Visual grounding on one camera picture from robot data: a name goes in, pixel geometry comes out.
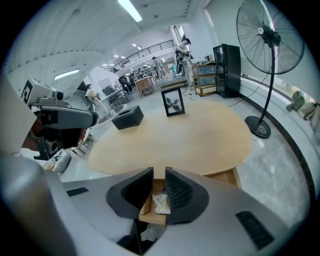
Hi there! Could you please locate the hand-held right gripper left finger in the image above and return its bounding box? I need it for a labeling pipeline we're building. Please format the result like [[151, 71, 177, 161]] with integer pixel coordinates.
[[46, 166, 155, 256]]

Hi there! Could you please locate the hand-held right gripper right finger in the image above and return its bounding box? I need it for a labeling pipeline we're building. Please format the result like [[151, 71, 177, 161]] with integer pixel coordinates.
[[147, 166, 305, 256]]

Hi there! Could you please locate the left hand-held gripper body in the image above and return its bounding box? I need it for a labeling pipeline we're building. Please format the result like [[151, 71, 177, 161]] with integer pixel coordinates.
[[21, 76, 76, 161]]

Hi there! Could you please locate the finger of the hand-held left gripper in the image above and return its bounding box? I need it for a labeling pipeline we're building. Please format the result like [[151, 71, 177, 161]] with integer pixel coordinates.
[[41, 106, 98, 130], [59, 128, 87, 150]]

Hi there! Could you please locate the clear bag of cotton swabs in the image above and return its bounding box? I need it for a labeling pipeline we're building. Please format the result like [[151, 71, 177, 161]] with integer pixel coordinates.
[[151, 192, 172, 215]]

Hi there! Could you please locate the person's left forearm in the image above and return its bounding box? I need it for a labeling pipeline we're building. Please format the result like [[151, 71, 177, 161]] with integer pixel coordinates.
[[21, 116, 40, 151]]

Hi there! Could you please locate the round wooden table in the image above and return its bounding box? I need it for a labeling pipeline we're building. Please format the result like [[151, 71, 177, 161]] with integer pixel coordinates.
[[88, 99, 255, 180]]

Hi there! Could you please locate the grey round cushion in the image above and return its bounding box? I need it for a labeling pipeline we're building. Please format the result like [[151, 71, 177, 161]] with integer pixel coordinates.
[[43, 149, 72, 173]]

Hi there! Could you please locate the zebra striped pillow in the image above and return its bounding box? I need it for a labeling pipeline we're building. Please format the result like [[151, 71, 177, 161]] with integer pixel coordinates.
[[48, 153, 63, 166]]

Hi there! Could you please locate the round beige glass-top table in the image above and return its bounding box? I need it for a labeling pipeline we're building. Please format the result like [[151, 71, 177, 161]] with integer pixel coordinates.
[[96, 104, 128, 126]]

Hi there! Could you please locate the black leather tissue box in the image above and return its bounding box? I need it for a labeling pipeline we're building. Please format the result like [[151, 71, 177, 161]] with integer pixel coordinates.
[[111, 104, 145, 130]]

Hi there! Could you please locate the small brown wooden cabinet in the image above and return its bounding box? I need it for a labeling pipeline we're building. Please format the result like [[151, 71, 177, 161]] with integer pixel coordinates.
[[134, 76, 155, 98]]

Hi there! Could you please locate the black mezzanine railing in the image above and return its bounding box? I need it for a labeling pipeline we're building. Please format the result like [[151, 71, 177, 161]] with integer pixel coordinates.
[[111, 39, 176, 72]]

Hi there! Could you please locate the black standing fan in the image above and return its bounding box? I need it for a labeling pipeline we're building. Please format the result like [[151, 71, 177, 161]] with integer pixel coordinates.
[[236, 0, 306, 140]]

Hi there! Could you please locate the wooden step platform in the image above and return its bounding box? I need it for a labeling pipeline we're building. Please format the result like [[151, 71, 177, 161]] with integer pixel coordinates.
[[159, 79, 188, 91]]

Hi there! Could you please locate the wooden shelf rack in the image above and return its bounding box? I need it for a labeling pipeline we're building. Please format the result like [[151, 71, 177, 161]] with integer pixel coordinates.
[[192, 62, 217, 97]]

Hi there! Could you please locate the grey-green bag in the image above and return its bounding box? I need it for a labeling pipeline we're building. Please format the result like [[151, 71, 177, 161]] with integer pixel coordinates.
[[285, 89, 306, 113]]

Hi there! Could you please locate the black cabinet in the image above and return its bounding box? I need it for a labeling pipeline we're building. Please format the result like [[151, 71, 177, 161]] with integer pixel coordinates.
[[212, 43, 242, 99]]

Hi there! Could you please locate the black picture frame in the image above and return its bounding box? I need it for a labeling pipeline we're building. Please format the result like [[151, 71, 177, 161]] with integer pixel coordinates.
[[161, 87, 186, 117]]

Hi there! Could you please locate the beige bag with black strap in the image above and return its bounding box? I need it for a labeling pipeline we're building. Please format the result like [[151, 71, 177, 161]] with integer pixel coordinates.
[[299, 101, 320, 131]]

